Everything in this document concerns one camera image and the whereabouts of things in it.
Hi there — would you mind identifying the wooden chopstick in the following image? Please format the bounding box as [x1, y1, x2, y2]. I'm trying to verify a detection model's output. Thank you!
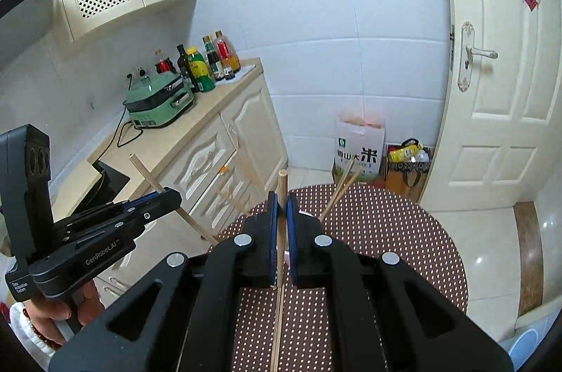
[129, 153, 218, 246]
[329, 166, 362, 213]
[269, 170, 289, 372]
[319, 158, 354, 223]

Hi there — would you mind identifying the pink paper cup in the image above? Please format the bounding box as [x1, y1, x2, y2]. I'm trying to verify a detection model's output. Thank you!
[288, 210, 324, 271]

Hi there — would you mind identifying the cream lower kitchen cabinet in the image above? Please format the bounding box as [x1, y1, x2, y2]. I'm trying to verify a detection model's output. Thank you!
[51, 58, 288, 305]

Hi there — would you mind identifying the left hand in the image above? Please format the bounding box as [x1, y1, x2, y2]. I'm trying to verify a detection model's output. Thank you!
[24, 281, 105, 329]

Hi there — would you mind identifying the black induction cooktop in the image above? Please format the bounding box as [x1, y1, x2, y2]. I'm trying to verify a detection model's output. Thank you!
[90, 161, 131, 206]

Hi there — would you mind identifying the brown polka dot tablecloth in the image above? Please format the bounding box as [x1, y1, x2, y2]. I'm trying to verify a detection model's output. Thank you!
[230, 185, 469, 371]

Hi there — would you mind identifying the green electric cooker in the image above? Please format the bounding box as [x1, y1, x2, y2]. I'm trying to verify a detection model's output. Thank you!
[124, 72, 196, 129]

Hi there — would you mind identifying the white blue trash bin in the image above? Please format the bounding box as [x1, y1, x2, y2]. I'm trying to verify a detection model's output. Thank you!
[498, 326, 543, 371]

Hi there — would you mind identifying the dark olive oil bottle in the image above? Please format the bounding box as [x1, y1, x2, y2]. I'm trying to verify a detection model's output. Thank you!
[176, 44, 199, 93]

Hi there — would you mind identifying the green yellow-label bottle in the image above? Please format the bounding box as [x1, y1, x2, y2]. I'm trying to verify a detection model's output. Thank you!
[187, 47, 215, 93]

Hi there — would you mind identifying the cola bottle red label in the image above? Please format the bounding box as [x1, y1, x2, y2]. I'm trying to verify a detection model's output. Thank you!
[155, 50, 177, 74]

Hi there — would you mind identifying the dark soy sauce bottle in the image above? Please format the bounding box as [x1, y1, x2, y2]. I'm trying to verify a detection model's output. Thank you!
[203, 35, 225, 82]

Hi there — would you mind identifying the orange red-label bottle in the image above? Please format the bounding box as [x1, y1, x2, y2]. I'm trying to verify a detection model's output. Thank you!
[213, 31, 241, 79]

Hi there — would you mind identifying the white rice bag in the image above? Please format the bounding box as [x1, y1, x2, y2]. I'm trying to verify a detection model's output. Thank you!
[332, 115, 386, 184]

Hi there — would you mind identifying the white panel door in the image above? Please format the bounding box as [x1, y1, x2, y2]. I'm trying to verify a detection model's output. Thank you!
[420, 0, 561, 211]

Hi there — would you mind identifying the black power cable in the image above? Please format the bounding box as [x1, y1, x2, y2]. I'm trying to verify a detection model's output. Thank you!
[93, 108, 144, 165]

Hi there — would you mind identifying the silver door handle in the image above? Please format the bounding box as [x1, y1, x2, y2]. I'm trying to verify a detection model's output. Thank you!
[457, 21, 498, 93]

